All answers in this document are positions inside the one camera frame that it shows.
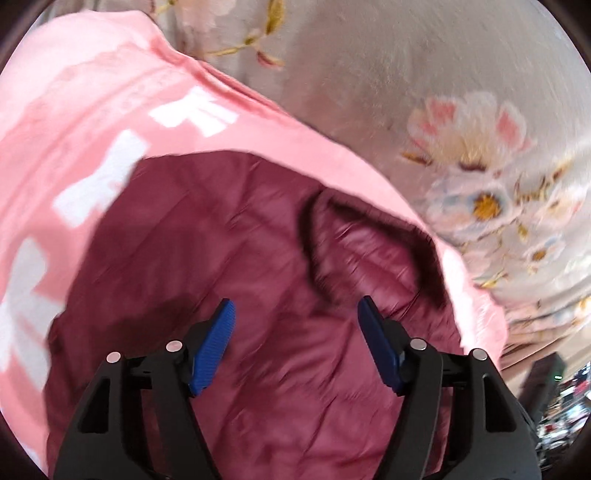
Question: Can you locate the pink fleece blanket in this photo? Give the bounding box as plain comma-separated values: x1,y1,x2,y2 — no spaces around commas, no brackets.
1,12,507,472

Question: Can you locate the maroon puffer jacket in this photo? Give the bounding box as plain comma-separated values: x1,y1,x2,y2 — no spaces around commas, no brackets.
44,151,461,479

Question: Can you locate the grey floral quilt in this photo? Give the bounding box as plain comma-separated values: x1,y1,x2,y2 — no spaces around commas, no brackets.
139,1,590,368

